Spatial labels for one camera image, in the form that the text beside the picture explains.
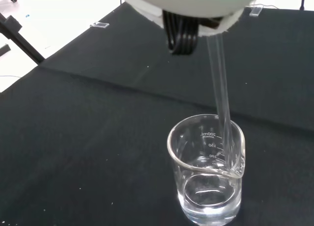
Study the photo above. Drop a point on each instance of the black bench cloth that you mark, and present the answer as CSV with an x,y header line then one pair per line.
x,y
98,137

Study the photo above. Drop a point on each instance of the clear glass beaker with water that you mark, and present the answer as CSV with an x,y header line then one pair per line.
x,y
208,194

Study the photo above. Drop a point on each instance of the black tripod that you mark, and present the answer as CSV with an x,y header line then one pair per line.
x,y
19,39

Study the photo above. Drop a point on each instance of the clear acrylic cloth clip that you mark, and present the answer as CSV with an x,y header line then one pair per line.
x,y
255,11
100,25

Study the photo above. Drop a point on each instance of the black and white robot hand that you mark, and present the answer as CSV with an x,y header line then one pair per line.
x,y
186,5

